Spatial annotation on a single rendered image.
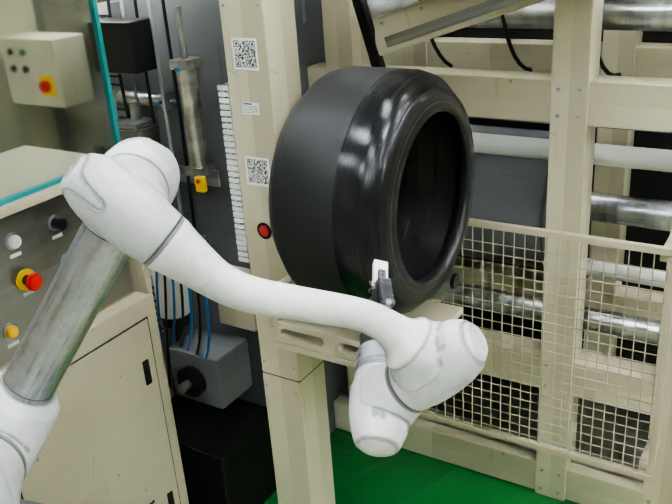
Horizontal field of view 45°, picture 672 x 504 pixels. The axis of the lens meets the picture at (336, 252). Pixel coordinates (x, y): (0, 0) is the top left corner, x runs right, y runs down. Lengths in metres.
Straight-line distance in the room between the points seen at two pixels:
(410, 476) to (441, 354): 1.62
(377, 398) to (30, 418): 0.67
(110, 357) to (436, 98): 1.04
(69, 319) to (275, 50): 0.81
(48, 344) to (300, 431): 0.98
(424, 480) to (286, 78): 1.50
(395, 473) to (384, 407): 1.54
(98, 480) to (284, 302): 1.09
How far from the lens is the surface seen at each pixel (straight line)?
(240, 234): 2.19
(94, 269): 1.50
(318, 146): 1.73
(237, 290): 1.32
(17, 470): 1.65
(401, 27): 2.19
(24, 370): 1.63
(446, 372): 1.31
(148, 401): 2.31
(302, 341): 2.04
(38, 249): 2.01
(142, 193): 1.29
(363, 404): 1.40
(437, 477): 2.90
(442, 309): 2.20
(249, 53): 1.97
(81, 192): 1.29
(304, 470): 2.45
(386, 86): 1.78
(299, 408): 2.32
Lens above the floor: 1.83
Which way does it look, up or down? 23 degrees down
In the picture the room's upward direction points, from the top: 4 degrees counter-clockwise
